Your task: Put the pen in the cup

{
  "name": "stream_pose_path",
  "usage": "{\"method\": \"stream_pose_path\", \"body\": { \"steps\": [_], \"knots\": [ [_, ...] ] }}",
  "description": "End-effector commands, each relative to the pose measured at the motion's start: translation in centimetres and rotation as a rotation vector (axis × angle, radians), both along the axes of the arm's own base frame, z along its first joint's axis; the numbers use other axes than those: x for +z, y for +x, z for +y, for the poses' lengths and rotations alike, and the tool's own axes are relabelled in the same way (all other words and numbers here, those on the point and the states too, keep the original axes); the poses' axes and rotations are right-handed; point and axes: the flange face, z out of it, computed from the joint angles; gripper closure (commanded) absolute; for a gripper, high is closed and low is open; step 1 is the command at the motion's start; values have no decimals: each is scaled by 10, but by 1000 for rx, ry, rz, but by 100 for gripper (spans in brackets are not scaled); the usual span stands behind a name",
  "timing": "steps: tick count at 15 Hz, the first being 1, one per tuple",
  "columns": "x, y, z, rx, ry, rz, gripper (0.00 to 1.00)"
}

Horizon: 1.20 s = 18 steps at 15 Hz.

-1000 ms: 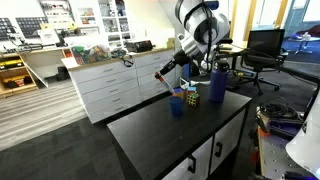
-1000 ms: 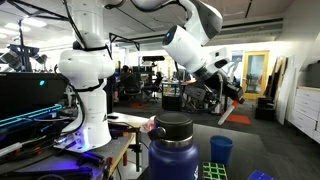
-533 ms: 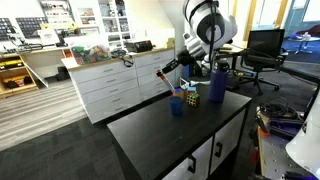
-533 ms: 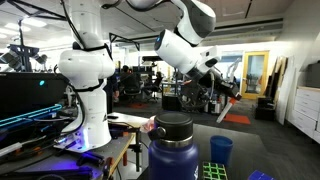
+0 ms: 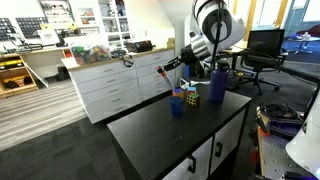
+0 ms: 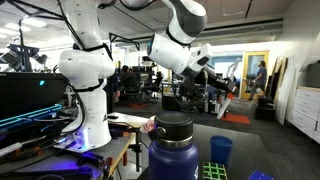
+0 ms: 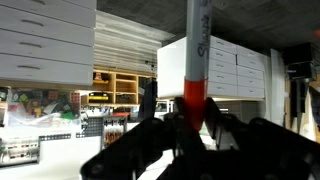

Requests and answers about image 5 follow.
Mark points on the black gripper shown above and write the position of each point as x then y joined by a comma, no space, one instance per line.
189,55

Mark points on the white paper sign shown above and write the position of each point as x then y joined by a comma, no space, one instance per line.
48,36

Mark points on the black green Rubik's cube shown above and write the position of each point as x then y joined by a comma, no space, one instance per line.
193,100

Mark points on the round grey table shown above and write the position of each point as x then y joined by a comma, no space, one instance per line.
303,39

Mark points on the dark pegboard with tools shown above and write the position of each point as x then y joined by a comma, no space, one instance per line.
28,26

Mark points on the black blue device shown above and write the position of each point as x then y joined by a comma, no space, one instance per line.
286,128

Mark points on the wooden workbench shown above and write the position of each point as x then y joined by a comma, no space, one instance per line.
20,71

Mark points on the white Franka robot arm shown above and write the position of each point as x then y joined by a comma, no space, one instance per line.
230,26

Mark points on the clear bag of colourful toys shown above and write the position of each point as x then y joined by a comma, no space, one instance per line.
90,54

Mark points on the small blue red puzzle cube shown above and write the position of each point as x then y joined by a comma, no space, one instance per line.
191,90

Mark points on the blue bottle with black lid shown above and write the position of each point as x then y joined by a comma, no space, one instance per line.
218,83

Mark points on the white shelf unit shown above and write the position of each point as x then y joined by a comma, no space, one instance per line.
100,16

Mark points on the metal breadboard robot table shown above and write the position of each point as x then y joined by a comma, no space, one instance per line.
276,156

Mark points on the white drawer cabinet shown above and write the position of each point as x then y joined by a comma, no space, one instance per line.
113,86

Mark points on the blue plastic cup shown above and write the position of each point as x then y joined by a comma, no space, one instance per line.
175,107

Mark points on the orange capped white marker pen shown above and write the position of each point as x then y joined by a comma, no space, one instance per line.
166,80

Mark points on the black cabinet with white doors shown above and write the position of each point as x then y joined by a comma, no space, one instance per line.
173,140

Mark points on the black electronic box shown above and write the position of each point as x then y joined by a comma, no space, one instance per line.
139,46

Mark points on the black office chair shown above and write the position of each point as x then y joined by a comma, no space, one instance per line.
265,50

